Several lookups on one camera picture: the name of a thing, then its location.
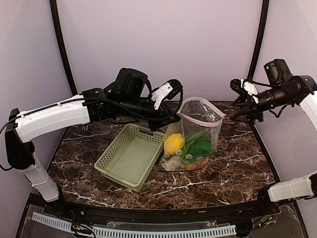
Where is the beige plastic basket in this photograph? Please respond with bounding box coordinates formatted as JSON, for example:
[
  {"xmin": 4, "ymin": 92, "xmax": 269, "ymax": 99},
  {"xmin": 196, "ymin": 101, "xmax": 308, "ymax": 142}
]
[{"xmin": 94, "ymin": 124, "xmax": 165, "ymax": 192}]

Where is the green white bok choy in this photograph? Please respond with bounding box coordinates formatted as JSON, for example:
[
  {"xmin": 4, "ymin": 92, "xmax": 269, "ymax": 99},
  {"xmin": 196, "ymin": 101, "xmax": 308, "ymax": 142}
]
[{"xmin": 180, "ymin": 135, "xmax": 213, "ymax": 159}]

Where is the right black frame post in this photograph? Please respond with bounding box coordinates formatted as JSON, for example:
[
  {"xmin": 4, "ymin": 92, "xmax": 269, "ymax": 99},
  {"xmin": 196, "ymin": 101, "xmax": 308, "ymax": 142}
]
[{"xmin": 247, "ymin": 0, "xmax": 269, "ymax": 81}]

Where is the clear zip top bag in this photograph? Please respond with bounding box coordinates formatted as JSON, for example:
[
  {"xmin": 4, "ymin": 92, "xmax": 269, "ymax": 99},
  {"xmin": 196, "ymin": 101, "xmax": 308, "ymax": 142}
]
[{"xmin": 159, "ymin": 97, "xmax": 225, "ymax": 172}]

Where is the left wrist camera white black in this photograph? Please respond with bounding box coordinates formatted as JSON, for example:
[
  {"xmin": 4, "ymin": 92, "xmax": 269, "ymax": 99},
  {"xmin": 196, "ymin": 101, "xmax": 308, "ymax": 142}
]
[{"xmin": 150, "ymin": 79, "xmax": 183, "ymax": 111}]

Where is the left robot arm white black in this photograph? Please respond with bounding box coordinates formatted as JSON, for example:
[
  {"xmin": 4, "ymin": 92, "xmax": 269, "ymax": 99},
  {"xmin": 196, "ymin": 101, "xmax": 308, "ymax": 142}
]
[{"xmin": 0, "ymin": 68, "xmax": 183, "ymax": 216}]

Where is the white slotted cable duct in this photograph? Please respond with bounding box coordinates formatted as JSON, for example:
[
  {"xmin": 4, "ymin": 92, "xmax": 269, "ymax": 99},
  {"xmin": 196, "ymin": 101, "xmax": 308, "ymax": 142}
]
[{"xmin": 32, "ymin": 212, "xmax": 237, "ymax": 238}]

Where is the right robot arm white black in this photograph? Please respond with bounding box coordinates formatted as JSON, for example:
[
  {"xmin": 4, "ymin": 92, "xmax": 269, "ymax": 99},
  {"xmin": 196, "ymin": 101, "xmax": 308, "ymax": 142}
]
[{"xmin": 230, "ymin": 59, "xmax": 317, "ymax": 215}]

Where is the right clear acrylic plate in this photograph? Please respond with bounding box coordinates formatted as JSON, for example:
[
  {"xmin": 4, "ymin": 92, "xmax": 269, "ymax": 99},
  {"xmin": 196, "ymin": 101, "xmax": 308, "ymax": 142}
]
[{"xmin": 247, "ymin": 203, "xmax": 304, "ymax": 238}]

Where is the yellow lemon top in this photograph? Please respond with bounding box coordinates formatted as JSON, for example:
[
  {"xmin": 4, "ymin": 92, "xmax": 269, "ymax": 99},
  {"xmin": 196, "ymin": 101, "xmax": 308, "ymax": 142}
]
[{"xmin": 164, "ymin": 133, "xmax": 185, "ymax": 155}]

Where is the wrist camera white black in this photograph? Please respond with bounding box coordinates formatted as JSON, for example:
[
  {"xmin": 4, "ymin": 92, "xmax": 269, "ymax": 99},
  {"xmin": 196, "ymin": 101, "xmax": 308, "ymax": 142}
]
[
  {"xmin": 230, "ymin": 79, "xmax": 259, "ymax": 104},
  {"xmin": 150, "ymin": 79, "xmax": 183, "ymax": 111}
]

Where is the black curved front rail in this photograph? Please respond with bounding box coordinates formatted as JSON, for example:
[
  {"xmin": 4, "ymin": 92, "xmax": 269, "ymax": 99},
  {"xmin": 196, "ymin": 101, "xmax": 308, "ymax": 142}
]
[{"xmin": 64, "ymin": 201, "xmax": 259, "ymax": 224}]

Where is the left clear acrylic plate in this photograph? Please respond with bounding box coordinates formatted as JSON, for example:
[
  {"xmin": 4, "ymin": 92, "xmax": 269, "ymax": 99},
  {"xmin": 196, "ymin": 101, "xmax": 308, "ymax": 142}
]
[{"xmin": 15, "ymin": 204, "xmax": 74, "ymax": 238}]

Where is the clear acrylic plate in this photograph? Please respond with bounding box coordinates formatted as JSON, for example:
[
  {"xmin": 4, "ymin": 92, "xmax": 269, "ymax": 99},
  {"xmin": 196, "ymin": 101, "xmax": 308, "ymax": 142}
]
[
  {"xmin": 15, "ymin": 204, "xmax": 74, "ymax": 238},
  {"xmin": 247, "ymin": 203, "xmax": 304, "ymax": 238}
]

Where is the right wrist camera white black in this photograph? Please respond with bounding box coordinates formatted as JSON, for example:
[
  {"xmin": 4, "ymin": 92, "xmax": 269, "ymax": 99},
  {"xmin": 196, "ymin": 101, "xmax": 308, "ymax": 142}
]
[{"xmin": 230, "ymin": 79, "xmax": 259, "ymax": 104}]

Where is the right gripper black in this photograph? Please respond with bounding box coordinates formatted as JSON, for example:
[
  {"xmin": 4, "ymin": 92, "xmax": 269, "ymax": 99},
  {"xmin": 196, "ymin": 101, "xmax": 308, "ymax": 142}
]
[{"xmin": 230, "ymin": 84, "xmax": 292, "ymax": 124}]

